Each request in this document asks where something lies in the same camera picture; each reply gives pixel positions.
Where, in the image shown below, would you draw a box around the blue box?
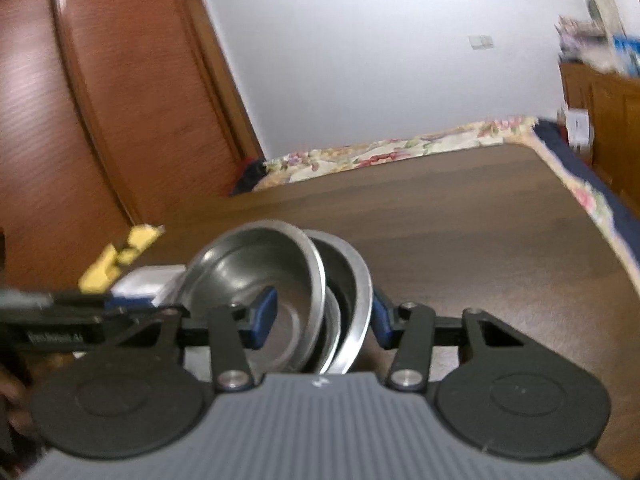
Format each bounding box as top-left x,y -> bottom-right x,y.
610,35 -> 640,77

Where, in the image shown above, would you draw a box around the white floral square plate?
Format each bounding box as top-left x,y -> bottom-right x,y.
111,265 -> 187,307

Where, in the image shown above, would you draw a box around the person's left hand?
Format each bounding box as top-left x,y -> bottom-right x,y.
0,360 -> 35,436

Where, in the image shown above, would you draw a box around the floral bed sheet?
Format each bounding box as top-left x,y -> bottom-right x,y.
252,116 -> 640,281

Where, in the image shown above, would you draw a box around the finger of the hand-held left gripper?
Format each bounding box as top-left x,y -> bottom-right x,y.
50,291 -> 153,311

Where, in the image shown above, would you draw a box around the large stainless steel bowl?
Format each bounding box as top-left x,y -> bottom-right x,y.
300,229 -> 374,376

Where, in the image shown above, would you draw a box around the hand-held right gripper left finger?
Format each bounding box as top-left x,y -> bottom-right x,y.
107,286 -> 278,392

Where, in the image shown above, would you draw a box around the pile of bags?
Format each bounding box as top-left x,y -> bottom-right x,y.
555,15 -> 616,63

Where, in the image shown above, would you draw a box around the wooden cabinet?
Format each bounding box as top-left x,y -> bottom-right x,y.
559,61 -> 640,203

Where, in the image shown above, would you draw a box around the white paper bag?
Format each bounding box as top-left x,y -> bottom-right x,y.
562,107 -> 593,148

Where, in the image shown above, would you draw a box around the yellow cloth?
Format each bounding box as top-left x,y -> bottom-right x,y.
79,225 -> 166,293

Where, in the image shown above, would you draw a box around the wooden louvered wardrobe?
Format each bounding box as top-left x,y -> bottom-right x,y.
0,0 -> 266,291

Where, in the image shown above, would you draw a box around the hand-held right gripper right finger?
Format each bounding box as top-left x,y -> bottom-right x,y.
370,287 -> 526,392

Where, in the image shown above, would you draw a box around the dark clothes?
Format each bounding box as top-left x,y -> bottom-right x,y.
229,157 -> 266,197

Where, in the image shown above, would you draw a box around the dark blue cloth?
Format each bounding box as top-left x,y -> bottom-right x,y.
532,119 -> 640,261

